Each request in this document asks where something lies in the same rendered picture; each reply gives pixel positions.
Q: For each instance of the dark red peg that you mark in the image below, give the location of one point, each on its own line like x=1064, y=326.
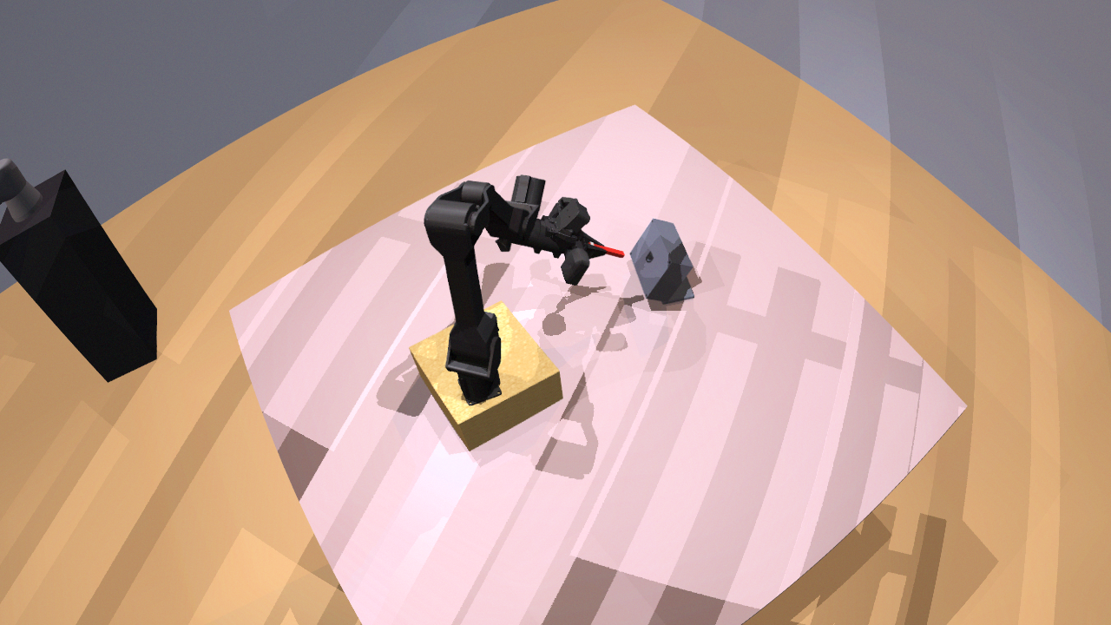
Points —
x=610, y=251

